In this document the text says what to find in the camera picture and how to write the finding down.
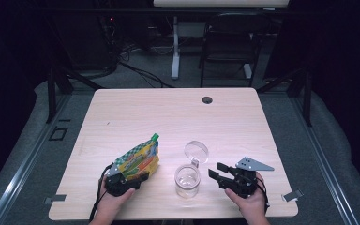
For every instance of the person's right hand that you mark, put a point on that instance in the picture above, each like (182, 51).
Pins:
(253, 206)

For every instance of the clear plastic jar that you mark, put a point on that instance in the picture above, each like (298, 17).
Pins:
(187, 182)

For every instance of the black chair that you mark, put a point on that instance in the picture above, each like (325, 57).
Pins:
(231, 40)

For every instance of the colourful snack bag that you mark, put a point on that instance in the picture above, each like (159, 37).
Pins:
(139, 161)

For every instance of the person's left hand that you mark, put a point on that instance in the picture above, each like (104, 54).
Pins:
(109, 204)

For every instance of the white desk leg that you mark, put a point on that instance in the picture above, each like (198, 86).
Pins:
(175, 56)

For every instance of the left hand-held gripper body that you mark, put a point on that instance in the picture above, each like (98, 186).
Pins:
(117, 186)

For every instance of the grey tape strip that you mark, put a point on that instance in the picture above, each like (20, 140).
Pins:
(292, 195)
(55, 198)

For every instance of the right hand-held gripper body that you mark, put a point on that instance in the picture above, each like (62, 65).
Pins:
(243, 182)

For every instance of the aluminium floor rail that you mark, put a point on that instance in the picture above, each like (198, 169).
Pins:
(325, 168)
(25, 175)

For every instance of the black frame strut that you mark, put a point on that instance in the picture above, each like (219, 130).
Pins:
(307, 100)
(51, 93)

